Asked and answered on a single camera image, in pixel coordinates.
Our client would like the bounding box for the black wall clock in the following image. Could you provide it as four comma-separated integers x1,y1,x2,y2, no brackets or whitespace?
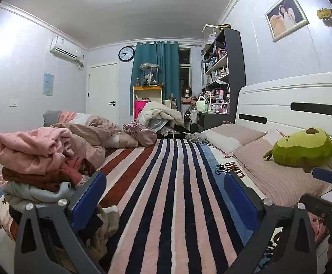
118,46,135,63

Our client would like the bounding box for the white storage box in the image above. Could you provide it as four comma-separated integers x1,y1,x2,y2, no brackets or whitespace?
202,24,224,40

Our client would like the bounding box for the window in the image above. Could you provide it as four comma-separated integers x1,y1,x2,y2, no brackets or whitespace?
178,47,192,92

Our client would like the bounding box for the white door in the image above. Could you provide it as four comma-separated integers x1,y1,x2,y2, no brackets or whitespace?
87,63,118,121

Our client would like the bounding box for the green bottle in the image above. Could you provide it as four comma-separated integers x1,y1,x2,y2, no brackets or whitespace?
196,97,208,113

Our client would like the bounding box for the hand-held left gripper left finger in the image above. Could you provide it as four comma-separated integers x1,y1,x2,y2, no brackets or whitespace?
13,171,107,274

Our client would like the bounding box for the framed wall picture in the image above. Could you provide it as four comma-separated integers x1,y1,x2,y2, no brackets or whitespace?
265,0,309,42

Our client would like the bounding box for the glass display dome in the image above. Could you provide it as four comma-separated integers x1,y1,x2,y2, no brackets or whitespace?
139,63,160,87

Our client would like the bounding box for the dark bookshelf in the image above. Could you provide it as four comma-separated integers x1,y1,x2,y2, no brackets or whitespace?
201,29,247,115

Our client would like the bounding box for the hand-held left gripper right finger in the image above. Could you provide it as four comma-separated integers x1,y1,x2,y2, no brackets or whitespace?
224,173,317,274

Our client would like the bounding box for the pale pink pillow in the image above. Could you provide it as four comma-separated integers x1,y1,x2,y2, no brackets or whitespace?
202,123,268,155

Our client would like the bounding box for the striped blanket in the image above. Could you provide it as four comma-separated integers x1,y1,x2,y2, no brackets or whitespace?
98,138,272,274

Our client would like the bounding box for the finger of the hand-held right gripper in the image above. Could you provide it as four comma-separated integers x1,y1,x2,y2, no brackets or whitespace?
300,193,332,221
311,167,332,189

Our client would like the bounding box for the mannequin head with wig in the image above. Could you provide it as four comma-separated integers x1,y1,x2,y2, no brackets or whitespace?
181,86,192,104

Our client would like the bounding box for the teal curtain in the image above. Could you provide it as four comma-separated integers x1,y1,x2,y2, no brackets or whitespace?
130,40,181,115

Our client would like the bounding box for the pile of folded clothes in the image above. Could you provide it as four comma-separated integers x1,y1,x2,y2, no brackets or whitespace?
2,156,121,264

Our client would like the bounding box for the small blue wall poster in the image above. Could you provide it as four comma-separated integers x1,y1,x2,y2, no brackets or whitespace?
42,73,55,96

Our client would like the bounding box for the pink shiny bag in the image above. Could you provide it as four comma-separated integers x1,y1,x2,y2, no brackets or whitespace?
122,121,158,148

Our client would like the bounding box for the bundle of clothes hangers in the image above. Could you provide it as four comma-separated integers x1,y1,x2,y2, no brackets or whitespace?
183,131,208,144

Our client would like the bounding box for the grey and pink pillow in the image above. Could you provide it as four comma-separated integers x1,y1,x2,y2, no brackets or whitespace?
43,110,91,128

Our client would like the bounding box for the dark desk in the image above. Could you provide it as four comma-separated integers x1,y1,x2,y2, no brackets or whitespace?
189,111,235,134

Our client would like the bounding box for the white air conditioner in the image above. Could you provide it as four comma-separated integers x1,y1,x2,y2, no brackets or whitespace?
50,36,84,64

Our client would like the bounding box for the green avocado plush toy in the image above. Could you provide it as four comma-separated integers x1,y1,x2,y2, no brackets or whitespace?
263,128,332,174

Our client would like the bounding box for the pink shopping bag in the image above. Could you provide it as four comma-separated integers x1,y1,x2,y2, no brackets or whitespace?
135,100,152,120

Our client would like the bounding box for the yellow cabinet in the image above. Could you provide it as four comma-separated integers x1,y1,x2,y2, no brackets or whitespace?
133,85,164,111

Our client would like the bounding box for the beige duvet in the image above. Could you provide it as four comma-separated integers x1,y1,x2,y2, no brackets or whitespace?
50,114,140,169

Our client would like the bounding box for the yellow guitar headstock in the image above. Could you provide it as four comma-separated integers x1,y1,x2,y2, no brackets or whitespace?
317,7,332,21

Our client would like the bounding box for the pink printed pajama top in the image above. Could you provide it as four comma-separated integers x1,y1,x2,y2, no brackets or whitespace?
0,127,76,177

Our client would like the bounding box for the white bed headboard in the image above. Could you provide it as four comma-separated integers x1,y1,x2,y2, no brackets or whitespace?
234,72,332,147

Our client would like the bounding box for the pink knit pillow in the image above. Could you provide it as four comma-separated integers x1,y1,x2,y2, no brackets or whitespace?
233,137,332,208

